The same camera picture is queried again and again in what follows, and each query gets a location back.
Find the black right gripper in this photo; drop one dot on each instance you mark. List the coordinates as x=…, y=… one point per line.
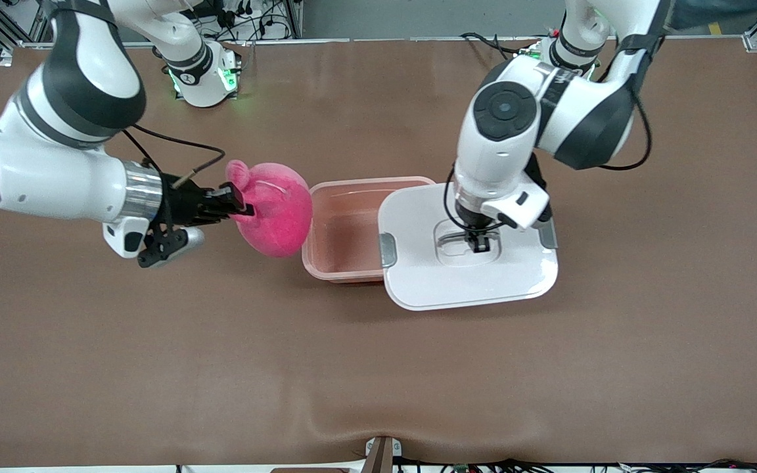
x=184, y=202

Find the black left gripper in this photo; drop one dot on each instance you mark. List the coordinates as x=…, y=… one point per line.
x=471, y=221

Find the white box lid grey clips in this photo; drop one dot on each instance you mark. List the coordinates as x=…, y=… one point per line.
x=457, y=282

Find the pink plush toy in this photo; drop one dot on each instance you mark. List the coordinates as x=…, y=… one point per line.
x=280, y=217

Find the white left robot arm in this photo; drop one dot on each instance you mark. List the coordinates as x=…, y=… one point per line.
x=503, y=157

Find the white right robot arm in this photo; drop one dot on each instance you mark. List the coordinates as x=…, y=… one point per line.
x=56, y=177

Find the pink translucent plastic box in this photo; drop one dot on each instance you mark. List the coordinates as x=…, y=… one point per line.
x=345, y=230

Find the brown table mat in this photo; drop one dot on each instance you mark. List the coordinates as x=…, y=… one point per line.
x=378, y=368

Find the aluminium frame upright post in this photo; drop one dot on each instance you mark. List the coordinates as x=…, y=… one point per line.
x=296, y=20

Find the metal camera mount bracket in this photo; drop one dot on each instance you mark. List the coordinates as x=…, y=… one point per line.
x=382, y=453

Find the aluminium frame with black strut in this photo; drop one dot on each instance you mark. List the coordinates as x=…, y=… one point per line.
x=35, y=26

